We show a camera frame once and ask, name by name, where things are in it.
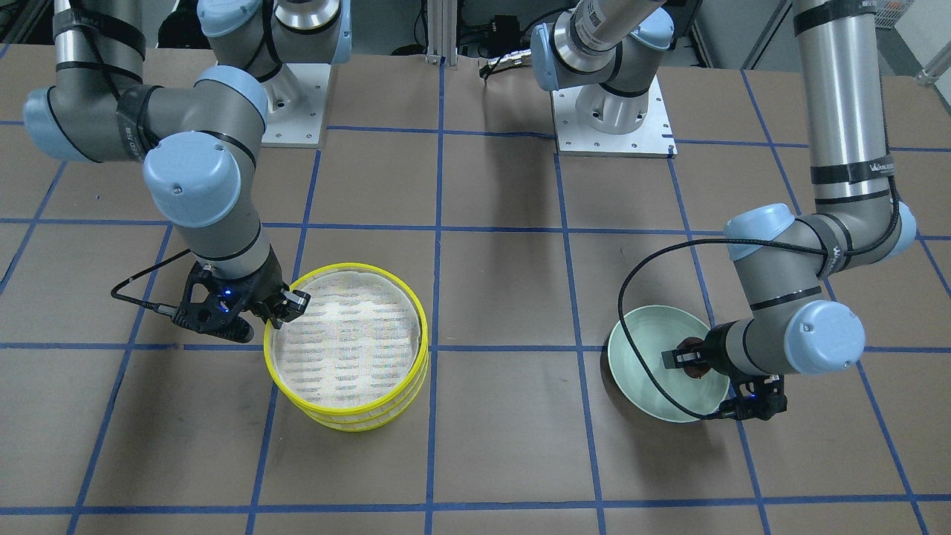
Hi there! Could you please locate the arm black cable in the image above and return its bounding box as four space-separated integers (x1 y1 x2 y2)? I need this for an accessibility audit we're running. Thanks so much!
111 247 192 313
617 239 825 421

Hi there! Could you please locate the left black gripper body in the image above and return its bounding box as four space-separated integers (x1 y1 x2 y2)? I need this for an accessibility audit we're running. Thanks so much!
662 326 741 378

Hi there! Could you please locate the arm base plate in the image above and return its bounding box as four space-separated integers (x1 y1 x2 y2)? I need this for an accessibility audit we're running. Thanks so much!
551 77 678 158
262 63 332 149

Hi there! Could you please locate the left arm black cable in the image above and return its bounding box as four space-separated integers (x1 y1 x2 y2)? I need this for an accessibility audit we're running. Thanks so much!
617 239 825 421

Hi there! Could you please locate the light green plate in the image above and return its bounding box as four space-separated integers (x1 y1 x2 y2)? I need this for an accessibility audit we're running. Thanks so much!
608 305 728 423

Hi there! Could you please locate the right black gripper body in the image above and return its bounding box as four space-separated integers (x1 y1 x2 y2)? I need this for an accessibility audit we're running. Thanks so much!
241 248 311 328

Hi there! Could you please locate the aluminium frame post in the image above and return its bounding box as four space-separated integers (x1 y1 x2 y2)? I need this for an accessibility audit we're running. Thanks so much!
425 0 459 70

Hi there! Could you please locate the brown bun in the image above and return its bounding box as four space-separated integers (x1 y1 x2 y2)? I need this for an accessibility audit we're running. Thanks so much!
677 337 710 380

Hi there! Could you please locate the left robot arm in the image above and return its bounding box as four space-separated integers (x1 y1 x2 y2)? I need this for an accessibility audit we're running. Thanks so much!
663 1 917 376

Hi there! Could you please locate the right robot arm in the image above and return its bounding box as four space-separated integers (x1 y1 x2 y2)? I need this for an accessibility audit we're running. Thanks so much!
23 1 352 339

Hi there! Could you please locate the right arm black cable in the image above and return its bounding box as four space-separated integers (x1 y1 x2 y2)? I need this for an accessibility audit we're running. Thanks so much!
111 247 192 313

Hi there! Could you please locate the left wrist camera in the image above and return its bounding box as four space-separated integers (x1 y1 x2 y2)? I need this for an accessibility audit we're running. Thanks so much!
715 374 788 421

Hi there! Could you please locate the yellow bamboo steamer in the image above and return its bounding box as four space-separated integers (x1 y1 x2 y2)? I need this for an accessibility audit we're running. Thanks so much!
302 361 430 432
264 263 430 416

